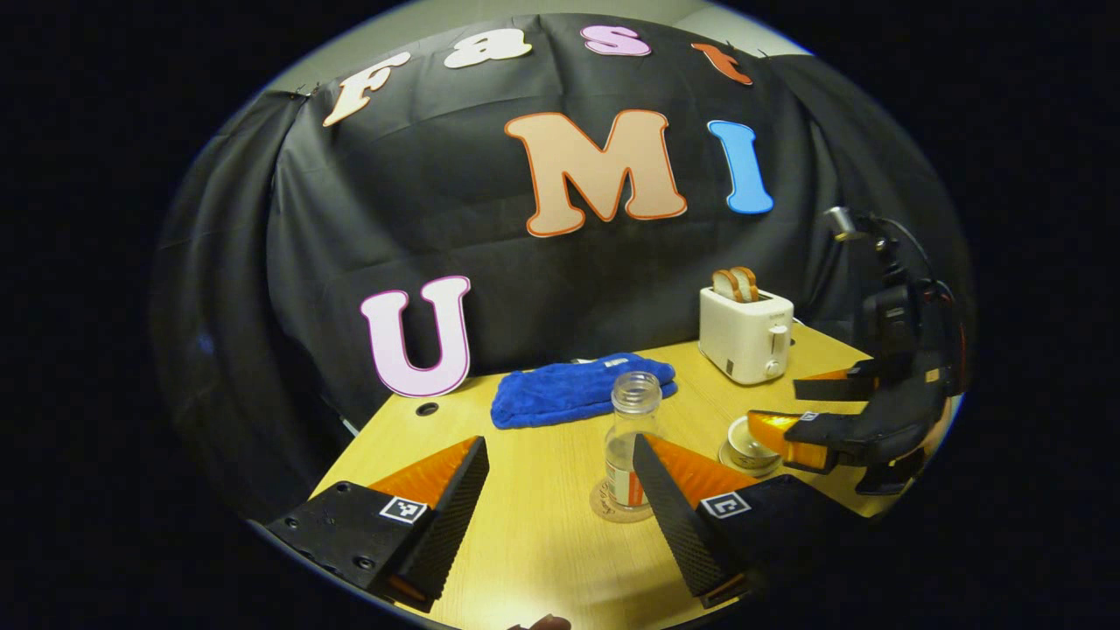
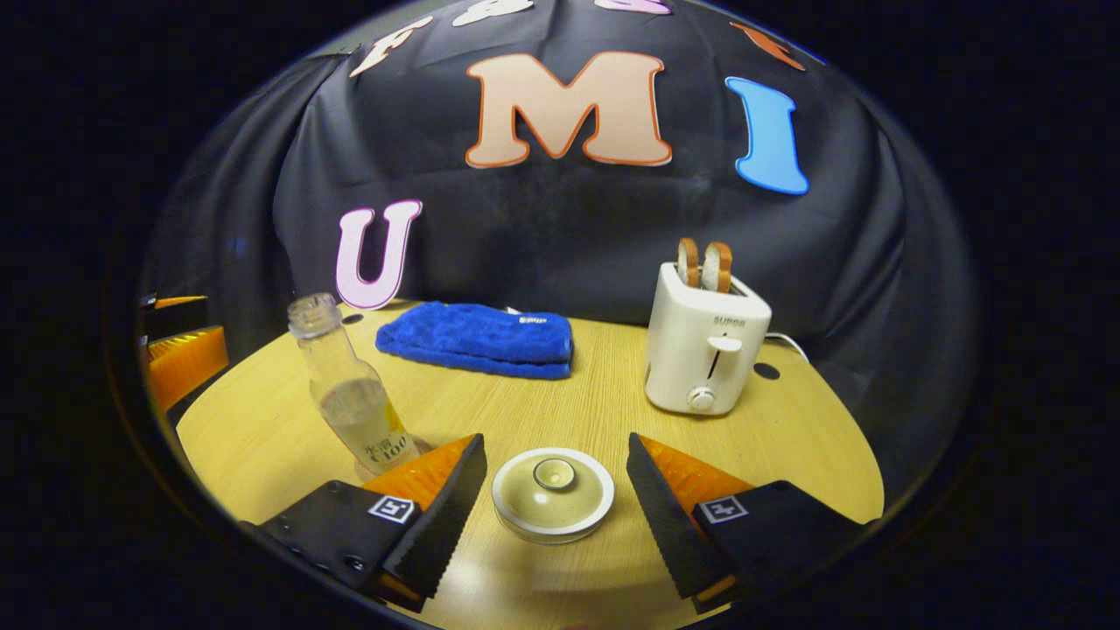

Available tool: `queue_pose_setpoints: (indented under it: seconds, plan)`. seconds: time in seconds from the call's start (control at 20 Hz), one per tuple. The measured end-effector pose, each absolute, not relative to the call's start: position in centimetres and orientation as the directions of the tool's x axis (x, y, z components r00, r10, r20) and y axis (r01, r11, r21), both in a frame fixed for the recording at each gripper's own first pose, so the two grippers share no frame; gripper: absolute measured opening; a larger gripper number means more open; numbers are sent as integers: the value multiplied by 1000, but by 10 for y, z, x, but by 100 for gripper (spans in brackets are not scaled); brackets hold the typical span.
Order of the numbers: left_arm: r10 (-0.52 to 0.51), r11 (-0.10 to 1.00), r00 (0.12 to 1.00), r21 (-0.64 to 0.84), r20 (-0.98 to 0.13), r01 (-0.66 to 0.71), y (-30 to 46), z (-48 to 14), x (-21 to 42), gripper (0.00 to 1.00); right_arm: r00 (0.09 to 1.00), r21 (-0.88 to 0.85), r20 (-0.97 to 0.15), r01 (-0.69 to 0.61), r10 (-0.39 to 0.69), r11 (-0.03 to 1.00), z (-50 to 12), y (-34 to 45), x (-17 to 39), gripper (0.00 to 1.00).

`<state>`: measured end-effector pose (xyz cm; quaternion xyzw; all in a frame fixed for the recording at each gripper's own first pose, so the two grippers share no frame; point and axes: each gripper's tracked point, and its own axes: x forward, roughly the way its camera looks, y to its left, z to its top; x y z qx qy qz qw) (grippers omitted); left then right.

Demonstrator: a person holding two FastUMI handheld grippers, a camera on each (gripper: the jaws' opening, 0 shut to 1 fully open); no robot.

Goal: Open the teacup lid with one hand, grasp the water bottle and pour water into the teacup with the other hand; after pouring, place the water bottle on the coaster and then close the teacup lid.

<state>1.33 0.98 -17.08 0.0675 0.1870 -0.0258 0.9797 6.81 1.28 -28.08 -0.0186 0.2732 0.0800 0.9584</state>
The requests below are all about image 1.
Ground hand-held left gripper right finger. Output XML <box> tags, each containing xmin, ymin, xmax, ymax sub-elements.
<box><xmin>632</xmin><ymin>433</ymin><xmax>843</xmax><ymax>611</ymax></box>

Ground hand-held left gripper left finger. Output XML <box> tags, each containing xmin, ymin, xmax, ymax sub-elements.
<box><xmin>262</xmin><ymin>435</ymin><xmax>491</xmax><ymax>613</ymax></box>

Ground round cork coaster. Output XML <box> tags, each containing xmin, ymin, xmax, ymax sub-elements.
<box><xmin>590</xmin><ymin>477</ymin><xmax>657</xmax><ymax>524</ymax></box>

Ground white glass teacup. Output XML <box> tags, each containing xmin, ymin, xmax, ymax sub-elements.
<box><xmin>719</xmin><ymin>436</ymin><xmax>782</xmax><ymax>479</ymax></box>

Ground clear glass water bottle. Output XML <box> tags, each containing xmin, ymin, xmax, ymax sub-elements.
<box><xmin>604</xmin><ymin>371</ymin><xmax>663</xmax><ymax>511</ymax></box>

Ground white toaster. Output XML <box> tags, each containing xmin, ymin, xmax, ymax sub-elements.
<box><xmin>698</xmin><ymin>284</ymin><xmax>795</xmax><ymax>386</ymax></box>

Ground blue folded towel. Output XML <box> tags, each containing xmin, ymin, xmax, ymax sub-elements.
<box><xmin>490</xmin><ymin>353</ymin><xmax>677</xmax><ymax>430</ymax></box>

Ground black backdrop cloth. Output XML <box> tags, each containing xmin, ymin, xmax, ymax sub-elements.
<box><xmin>149</xmin><ymin>13</ymin><xmax>972</xmax><ymax>526</ymax></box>

